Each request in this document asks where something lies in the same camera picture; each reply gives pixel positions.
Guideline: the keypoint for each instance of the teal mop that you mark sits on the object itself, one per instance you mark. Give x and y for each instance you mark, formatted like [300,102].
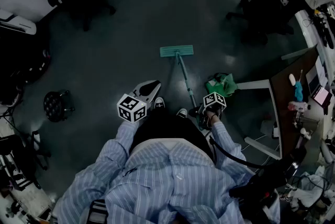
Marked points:
[176,50]

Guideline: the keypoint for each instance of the blue duster brush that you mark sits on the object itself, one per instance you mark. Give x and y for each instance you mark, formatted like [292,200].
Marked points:
[298,92]

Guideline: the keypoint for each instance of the green bag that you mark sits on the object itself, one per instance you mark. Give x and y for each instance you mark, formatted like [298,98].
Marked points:
[222,85]

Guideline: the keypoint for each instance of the white table frame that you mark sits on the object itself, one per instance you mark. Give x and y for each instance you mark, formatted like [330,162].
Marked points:
[273,102]

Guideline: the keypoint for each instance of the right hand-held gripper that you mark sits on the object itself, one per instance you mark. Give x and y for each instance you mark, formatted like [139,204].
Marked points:
[214,100]

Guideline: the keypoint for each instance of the black metal stand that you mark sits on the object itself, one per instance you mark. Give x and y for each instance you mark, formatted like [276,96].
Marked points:
[18,155]

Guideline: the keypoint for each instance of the person's left forearm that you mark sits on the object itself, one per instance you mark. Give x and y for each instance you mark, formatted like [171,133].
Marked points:
[121,139]

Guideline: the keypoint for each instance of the person's right forearm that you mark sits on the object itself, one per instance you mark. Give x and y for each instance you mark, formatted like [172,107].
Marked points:
[225,139]

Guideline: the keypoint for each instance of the person's black trousers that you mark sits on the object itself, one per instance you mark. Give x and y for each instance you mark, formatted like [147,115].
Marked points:
[167,128]

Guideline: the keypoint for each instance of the white machine housing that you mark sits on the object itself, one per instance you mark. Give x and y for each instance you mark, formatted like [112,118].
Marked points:
[15,21]

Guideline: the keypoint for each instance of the pink packet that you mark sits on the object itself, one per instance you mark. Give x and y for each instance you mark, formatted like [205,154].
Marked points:
[298,106]

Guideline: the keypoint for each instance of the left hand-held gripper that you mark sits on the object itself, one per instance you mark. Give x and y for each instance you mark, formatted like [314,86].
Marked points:
[131,109]

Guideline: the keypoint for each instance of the white curved desk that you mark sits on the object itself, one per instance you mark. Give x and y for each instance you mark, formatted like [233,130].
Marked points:
[308,32]

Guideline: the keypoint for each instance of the laptop with pink screen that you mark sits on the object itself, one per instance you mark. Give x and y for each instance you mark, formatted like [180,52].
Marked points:
[322,96]

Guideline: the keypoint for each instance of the dark brown desk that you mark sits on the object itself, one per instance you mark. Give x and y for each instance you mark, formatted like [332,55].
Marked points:
[285,92]

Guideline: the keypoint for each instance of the person's left black shoe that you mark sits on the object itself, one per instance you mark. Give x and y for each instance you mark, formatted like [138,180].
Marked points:
[159,103]

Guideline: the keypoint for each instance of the black round stool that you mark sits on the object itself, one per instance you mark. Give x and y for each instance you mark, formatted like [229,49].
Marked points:
[55,106]

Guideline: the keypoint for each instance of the black glossy device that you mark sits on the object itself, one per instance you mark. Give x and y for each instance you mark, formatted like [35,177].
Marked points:
[261,186]

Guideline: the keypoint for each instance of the person's striped blue shirt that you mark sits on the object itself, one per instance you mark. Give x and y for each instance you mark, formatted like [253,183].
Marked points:
[170,181]

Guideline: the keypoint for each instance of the black equipment pile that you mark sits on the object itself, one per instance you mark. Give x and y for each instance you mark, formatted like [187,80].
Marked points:
[18,66]

